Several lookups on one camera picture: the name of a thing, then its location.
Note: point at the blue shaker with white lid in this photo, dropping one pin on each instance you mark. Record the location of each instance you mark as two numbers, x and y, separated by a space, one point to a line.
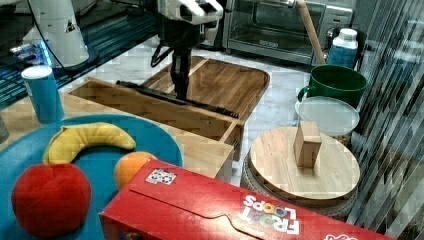
41 87

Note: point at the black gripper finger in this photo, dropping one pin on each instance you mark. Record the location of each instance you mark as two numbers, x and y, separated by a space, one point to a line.
181 63

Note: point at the plush red apple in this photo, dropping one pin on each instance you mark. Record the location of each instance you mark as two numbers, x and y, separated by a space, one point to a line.
50 201

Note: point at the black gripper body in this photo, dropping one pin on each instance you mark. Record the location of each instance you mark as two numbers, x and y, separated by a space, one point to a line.
178 35

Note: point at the silver toaster oven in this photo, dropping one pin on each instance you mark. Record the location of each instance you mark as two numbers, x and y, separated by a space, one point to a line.
274 28

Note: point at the wooden rolling pin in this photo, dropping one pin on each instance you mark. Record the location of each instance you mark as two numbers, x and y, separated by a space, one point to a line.
308 23

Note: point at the red Froot Loops cereal box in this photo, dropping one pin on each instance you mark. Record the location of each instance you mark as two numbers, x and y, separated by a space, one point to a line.
165 202

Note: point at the plush orange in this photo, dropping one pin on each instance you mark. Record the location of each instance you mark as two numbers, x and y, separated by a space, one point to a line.
128 165

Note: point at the blue round plate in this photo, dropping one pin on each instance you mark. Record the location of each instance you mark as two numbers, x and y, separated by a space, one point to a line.
97 163

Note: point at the green mug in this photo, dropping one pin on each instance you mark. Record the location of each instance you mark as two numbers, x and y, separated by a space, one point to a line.
337 82

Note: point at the wooden serving tray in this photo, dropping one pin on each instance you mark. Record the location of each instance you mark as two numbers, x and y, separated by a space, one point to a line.
234 87

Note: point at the blue bottle with white cap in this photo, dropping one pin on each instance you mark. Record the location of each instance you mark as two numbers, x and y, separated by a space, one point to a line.
344 48

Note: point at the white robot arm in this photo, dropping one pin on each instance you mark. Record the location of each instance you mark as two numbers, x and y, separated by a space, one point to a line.
205 13

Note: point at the clear plastic lidded container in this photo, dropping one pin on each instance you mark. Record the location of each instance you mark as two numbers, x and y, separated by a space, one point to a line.
333 117

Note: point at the plush banana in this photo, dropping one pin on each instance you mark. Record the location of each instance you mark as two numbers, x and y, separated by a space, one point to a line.
70 140

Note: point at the jar with wooden lid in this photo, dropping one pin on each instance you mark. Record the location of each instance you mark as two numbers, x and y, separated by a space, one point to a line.
329 188

